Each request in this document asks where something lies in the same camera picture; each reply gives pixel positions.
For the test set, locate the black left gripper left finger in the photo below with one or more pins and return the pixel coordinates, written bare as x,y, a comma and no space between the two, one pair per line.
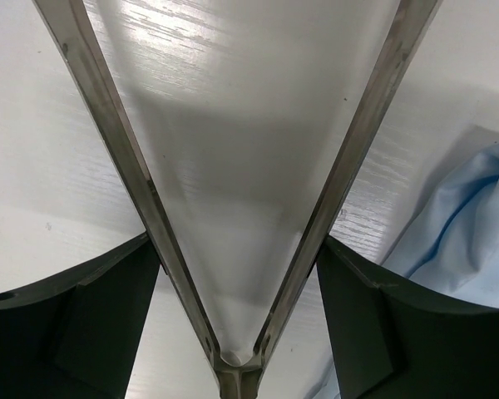
76,333

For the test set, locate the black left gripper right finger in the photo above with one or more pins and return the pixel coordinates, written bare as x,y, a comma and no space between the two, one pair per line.
393,338

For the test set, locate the steel tongs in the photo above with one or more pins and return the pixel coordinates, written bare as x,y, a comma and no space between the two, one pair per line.
71,30

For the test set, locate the light blue cloth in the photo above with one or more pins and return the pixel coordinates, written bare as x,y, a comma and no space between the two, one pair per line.
452,245

